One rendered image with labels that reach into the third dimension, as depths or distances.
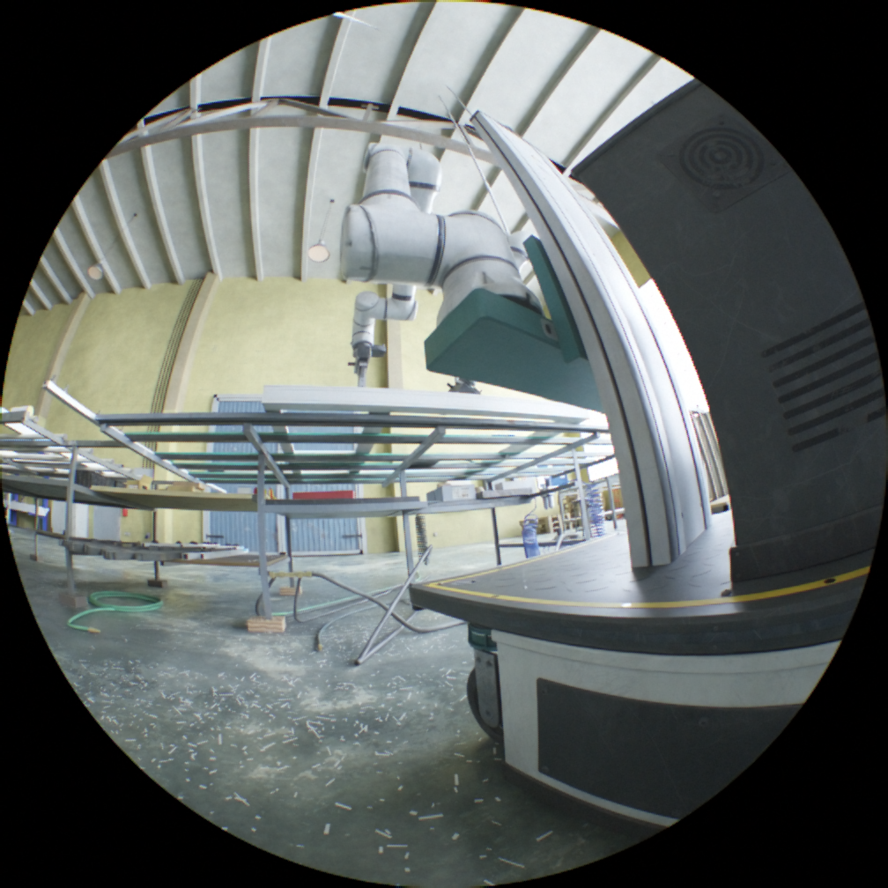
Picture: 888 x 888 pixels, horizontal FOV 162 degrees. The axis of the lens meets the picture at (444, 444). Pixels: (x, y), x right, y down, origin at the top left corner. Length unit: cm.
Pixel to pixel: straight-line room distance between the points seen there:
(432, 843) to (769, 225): 72
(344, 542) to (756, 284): 756
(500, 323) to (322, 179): 862
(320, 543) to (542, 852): 737
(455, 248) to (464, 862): 87
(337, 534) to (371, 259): 721
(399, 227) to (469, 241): 12
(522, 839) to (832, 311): 59
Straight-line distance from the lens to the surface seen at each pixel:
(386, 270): 58
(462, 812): 52
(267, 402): 114
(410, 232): 57
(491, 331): 44
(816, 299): 32
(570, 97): 886
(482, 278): 52
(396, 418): 119
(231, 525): 791
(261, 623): 148
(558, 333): 53
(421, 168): 116
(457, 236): 59
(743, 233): 36
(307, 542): 758
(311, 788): 60
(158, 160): 1009
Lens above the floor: 41
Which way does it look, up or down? 16 degrees up
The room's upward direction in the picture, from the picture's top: 6 degrees counter-clockwise
